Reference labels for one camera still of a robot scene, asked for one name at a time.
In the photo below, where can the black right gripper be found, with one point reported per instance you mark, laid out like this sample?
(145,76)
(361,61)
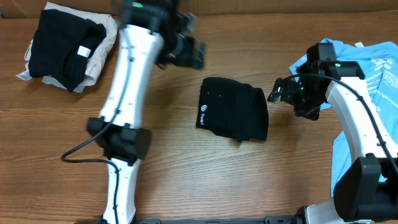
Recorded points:
(312,112)

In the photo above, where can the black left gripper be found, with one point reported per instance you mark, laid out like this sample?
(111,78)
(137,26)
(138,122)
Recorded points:
(193,54)

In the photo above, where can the black Sydrogen t-shirt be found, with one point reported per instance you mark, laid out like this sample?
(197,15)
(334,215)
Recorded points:
(232,109)

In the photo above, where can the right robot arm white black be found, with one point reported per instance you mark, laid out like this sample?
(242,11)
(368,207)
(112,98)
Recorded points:
(367,192)

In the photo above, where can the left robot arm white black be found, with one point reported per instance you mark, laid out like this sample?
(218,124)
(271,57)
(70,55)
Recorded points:
(151,33)

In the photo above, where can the folded beige garment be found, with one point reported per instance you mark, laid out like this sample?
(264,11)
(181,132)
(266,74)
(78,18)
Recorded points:
(95,17)

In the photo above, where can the light blue t-shirt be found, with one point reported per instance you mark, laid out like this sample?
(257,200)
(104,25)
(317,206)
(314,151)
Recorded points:
(379,64)

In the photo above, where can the folded black garment on pile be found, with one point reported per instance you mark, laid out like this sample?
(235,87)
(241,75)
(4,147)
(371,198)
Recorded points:
(62,45)

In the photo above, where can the folded grey-white bottom garment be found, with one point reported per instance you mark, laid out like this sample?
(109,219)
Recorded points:
(28,71)

